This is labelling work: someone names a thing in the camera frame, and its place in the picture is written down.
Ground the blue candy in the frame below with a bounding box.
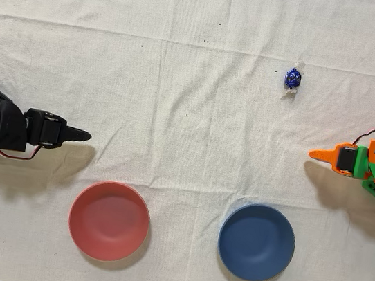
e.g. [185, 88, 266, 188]
[280, 58, 307, 103]

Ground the blue bowl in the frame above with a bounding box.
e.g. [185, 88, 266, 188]
[212, 198, 302, 281]

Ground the white wrinkled tablecloth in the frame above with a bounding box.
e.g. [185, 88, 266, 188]
[0, 0, 375, 281]

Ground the red bowl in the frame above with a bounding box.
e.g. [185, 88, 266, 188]
[63, 176, 156, 268]

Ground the white red looped cable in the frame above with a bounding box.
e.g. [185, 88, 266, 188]
[0, 126, 45, 163]

